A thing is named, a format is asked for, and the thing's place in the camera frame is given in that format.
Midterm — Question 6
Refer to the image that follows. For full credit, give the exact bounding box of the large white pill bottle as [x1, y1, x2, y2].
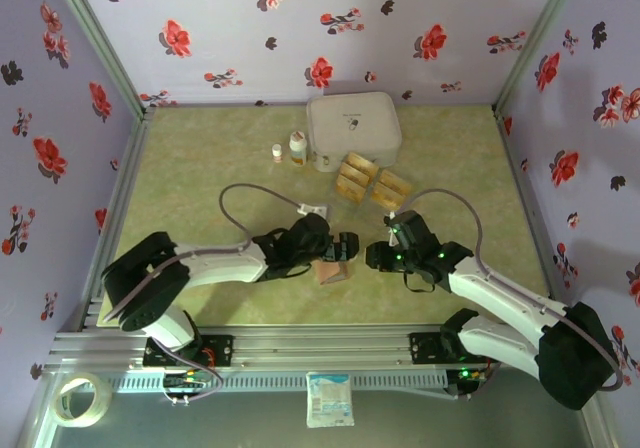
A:
[289, 130, 308, 168]

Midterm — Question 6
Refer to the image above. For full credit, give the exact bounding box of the white medicine box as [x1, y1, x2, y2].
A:
[305, 91, 404, 172]

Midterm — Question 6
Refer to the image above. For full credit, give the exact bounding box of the white wipes packet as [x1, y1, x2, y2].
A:
[305, 371, 355, 428]

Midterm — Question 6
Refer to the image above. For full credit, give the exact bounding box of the clear tape roll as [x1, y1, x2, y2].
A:
[52, 373, 114, 428]

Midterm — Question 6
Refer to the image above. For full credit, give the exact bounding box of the lilac right arm cable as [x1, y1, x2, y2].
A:
[392, 188, 626, 400]

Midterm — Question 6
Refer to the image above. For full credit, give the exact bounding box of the lilac arm cable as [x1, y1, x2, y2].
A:
[392, 188, 626, 400]
[102, 182, 306, 407]

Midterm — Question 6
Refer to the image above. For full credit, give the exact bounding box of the lilac left arm cable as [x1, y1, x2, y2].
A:
[102, 182, 306, 407]

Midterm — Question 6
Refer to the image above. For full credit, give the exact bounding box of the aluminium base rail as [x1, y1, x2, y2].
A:
[43, 323, 599, 377]

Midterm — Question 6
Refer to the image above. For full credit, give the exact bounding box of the white slotted cable duct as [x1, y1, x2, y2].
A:
[107, 371, 449, 394]

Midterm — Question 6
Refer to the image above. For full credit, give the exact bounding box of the aluminium side rail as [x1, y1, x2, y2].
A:
[79, 107, 157, 332]
[492, 107, 581, 329]

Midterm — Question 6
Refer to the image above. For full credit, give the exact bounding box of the aluminium corner post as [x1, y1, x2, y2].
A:
[44, 0, 156, 119]
[492, 0, 587, 119]

